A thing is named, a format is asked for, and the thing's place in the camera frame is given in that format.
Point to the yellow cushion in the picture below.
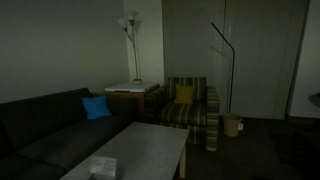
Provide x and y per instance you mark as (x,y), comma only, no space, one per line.
(184,94)

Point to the white top side table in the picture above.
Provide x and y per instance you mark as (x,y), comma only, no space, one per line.
(131,87)

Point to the striped armchair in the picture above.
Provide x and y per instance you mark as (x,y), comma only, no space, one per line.
(183,115)

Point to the white floor lamp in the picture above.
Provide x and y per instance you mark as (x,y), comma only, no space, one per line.
(135,53)

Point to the blue cushion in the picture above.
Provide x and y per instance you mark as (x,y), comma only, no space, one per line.
(96,107)

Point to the black floor lamp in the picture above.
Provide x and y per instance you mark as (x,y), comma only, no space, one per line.
(232,66)

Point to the beige wastebasket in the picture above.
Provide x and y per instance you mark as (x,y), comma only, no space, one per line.
(231,125)

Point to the printed paper sign card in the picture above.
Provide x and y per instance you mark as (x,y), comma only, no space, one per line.
(103,165)

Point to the grey window blinds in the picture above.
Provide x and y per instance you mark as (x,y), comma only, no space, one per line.
(260,60)

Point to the dark fabric sofa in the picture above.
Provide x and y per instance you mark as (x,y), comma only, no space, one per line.
(50,133)

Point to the small white wall outlet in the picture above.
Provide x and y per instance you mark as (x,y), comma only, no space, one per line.
(240,126)

